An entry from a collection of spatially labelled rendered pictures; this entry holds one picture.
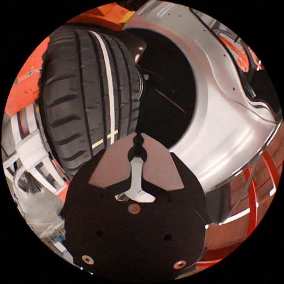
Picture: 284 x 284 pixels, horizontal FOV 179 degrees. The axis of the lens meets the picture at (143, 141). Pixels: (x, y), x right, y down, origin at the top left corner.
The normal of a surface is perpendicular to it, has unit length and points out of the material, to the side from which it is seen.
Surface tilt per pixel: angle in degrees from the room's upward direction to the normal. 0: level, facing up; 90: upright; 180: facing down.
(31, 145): 45
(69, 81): 37
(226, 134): 90
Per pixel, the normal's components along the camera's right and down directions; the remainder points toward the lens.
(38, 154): 0.77, 0.63
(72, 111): 0.88, 0.23
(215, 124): -0.48, 0.44
